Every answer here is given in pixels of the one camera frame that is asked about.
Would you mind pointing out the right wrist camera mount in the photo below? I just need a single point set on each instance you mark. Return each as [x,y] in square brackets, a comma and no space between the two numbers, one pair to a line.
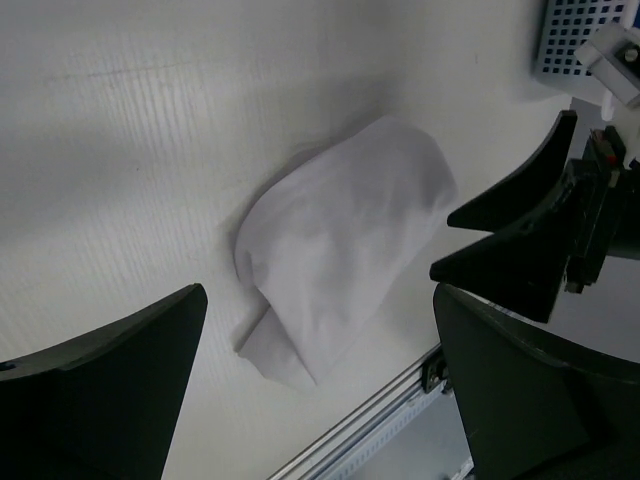
[611,56]

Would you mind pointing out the aluminium mounting rail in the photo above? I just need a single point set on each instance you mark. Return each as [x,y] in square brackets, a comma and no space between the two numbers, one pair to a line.
[345,447]

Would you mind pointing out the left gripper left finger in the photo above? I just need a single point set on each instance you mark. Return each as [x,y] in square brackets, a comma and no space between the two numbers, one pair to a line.
[105,404]

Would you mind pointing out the white plastic basket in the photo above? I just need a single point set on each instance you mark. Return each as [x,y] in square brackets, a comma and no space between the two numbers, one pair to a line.
[566,26]

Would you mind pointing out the white t shirt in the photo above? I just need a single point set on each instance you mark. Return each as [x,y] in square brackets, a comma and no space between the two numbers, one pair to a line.
[325,244]

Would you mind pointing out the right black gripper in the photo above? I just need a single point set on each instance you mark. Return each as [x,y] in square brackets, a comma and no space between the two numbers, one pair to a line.
[522,268]

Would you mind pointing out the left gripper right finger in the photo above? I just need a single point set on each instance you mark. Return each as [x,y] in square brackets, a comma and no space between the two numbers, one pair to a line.
[535,405]

